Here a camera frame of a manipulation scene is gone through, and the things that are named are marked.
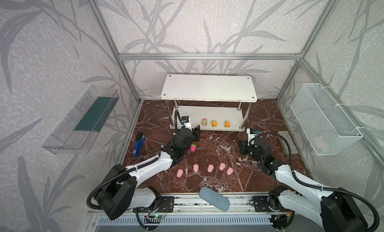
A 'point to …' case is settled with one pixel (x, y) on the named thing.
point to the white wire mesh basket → (325, 126)
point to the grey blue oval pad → (215, 198)
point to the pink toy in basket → (319, 141)
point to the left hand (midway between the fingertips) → (198, 122)
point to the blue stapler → (138, 144)
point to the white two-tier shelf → (215, 102)
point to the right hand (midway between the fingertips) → (238, 136)
